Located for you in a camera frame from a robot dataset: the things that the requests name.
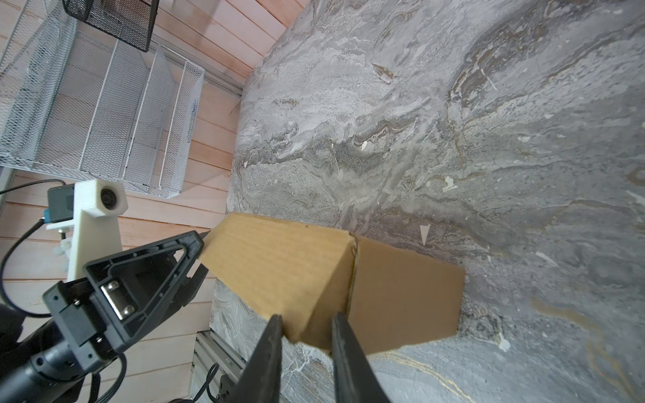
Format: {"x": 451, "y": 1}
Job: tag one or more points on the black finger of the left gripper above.
{"x": 137, "y": 290}

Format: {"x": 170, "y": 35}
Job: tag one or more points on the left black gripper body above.
{"x": 51, "y": 364}

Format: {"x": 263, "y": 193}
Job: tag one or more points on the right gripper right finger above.
{"x": 354, "y": 380}

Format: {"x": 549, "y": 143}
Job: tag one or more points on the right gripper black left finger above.
{"x": 260, "y": 381}

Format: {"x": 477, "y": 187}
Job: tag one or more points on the brown cardboard box sheet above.
{"x": 308, "y": 274}

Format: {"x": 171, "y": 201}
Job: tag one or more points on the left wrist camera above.
{"x": 90, "y": 210}

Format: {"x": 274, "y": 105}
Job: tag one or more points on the white wire mesh shelf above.
{"x": 79, "y": 105}

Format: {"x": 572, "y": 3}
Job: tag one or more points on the black wire mesh basket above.
{"x": 130, "y": 21}

